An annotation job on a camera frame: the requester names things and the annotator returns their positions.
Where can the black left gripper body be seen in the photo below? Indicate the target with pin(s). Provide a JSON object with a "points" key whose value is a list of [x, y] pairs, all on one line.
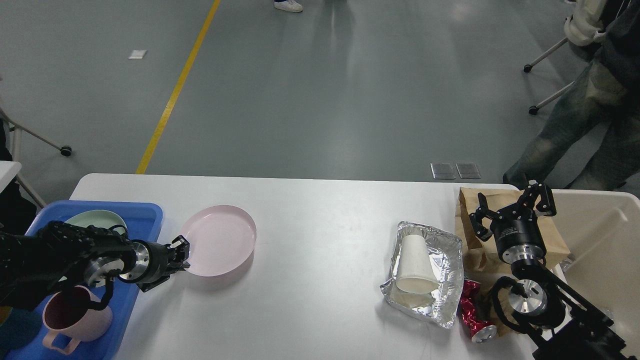
{"points": [[150, 258]]}

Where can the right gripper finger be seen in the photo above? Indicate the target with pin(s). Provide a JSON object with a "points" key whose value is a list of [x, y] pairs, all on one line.
{"points": [[482, 212], [536, 200]]}

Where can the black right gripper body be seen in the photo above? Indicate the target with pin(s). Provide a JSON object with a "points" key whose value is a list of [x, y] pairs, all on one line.
{"points": [[518, 238]]}

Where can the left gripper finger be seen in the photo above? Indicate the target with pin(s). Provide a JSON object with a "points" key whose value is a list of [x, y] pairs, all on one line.
{"points": [[180, 253], [165, 281]]}

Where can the pink plate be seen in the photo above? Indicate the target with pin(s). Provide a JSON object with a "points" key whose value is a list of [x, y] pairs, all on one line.
{"points": [[221, 237]]}

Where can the pink mug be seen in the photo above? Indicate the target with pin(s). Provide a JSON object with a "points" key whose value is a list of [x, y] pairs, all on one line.
{"points": [[70, 318]]}

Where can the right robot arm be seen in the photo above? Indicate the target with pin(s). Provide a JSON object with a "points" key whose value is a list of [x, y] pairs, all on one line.
{"points": [[533, 301]]}

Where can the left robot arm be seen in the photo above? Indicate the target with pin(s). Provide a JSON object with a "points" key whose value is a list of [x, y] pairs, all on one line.
{"points": [[61, 256]]}

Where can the brown paper bag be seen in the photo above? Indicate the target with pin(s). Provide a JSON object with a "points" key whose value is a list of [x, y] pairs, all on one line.
{"points": [[482, 256]]}

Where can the beige plastic bin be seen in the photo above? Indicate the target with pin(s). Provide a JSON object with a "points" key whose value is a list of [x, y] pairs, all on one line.
{"points": [[602, 231]]}

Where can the floor socket plate right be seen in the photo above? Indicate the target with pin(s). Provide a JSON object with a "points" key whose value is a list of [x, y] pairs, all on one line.
{"points": [[468, 170]]}

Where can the floor socket plate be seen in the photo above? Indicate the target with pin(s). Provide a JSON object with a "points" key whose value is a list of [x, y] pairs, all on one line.
{"points": [[468, 170], [442, 171]]}

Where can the green plate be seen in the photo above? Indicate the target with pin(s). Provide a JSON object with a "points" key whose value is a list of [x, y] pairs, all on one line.
{"points": [[100, 218]]}

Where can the floor socket plate left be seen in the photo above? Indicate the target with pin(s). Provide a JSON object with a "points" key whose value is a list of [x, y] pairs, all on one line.
{"points": [[442, 171]]}

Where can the crumpled brown paper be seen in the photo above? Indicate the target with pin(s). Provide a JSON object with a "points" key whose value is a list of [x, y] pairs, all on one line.
{"points": [[488, 313]]}

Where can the white paper cup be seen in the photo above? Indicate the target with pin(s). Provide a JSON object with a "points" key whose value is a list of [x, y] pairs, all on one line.
{"points": [[415, 274]]}

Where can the aluminium foil tray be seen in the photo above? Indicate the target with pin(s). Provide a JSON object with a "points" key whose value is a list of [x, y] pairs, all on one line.
{"points": [[445, 250]]}

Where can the crushed red can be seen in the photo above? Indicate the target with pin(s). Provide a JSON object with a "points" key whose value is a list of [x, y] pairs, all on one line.
{"points": [[470, 310]]}

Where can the person in grey jeans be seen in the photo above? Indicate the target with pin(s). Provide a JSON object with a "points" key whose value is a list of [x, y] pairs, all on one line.
{"points": [[607, 90]]}

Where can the blue plastic tray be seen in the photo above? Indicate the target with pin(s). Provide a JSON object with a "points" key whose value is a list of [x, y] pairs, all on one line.
{"points": [[143, 221]]}

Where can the white side table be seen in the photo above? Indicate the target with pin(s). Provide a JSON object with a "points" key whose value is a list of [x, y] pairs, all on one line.
{"points": [[8, 171]]}

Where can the office chair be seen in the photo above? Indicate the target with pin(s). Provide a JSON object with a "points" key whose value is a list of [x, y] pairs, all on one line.
{"points": [[585, 28]]}

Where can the left rolling stand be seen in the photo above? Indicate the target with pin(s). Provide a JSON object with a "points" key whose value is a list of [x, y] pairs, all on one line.
{"points": [[16, 131]]}

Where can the distant person legs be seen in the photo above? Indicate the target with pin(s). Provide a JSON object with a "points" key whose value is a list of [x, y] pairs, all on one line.
{"points": [[291, 6]]}

